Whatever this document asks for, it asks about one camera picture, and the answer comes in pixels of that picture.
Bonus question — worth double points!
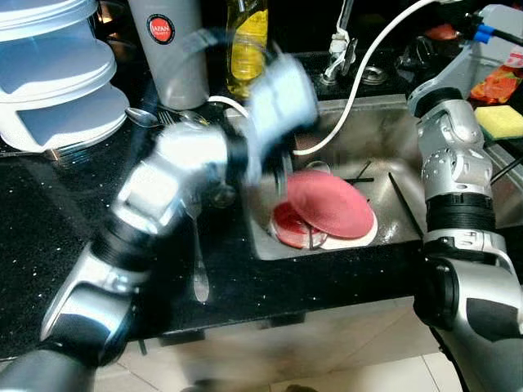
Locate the stainless steel sink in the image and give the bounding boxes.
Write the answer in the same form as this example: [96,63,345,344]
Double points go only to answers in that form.
[233,92,523,262]

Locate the chrome sink faucet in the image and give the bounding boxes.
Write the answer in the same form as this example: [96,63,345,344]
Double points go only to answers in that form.
[320,0,358,85]

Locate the yellow dish soap bottle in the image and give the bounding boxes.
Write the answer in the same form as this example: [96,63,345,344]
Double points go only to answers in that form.
[226,0,270,100]

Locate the red printed package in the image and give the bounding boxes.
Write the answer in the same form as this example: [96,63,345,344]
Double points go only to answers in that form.
[469,47,523,105]

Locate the stacked white plastic containers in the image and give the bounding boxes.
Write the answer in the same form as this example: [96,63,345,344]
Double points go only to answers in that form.
[0,0,130,154]

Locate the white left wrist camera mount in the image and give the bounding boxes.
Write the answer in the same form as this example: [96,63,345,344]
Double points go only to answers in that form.
[245,56,320,156]

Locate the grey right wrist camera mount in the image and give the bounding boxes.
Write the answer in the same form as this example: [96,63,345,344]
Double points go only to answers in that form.
[409,4,523,103]

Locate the silver spoon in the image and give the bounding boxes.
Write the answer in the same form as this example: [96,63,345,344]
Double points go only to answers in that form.
[125,106,162,128]

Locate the white cable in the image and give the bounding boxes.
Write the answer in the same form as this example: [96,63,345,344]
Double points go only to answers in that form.
[204,0,446,158]

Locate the thin black stick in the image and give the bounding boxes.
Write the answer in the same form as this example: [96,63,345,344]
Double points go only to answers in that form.
[387,171,427,238]

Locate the small red bowl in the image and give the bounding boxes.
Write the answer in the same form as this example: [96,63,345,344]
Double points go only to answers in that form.
[271,202,318,249]

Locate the yellow sponge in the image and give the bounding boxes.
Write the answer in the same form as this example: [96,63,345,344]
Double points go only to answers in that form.
[475,104,523,140]

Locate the grey canister with red logo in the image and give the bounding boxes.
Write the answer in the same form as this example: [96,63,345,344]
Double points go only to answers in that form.
[128,0,210,111]

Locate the pink plate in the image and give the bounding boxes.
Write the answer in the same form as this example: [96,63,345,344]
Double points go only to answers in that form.
[285,169,376,240]

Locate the black cable with blue plug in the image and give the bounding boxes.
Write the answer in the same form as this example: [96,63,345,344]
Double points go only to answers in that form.
[467,22,523,47]

